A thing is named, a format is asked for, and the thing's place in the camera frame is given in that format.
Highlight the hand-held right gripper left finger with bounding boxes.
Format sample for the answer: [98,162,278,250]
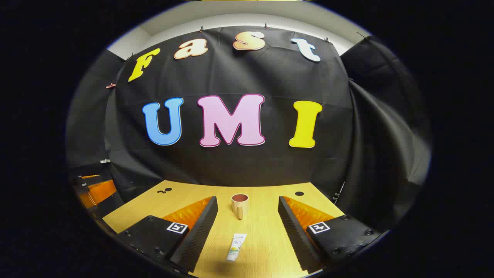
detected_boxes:
[116,195,219,274]

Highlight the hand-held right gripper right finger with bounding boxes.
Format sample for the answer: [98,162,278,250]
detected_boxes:
[278,195,386,273]

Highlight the white toothpaste tube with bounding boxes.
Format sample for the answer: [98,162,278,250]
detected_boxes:
[226,233,247,262]

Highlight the beige cup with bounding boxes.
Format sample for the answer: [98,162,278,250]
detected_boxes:
[231,193,249,220]

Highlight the wooden desktop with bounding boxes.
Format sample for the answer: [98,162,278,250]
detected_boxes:
[102,180,345,278]

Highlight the black backdrop cloth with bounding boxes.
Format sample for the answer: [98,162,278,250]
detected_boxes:
[66,25,432,232]

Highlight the white cable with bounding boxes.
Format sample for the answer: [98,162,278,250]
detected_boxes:
[333,181,346,204]

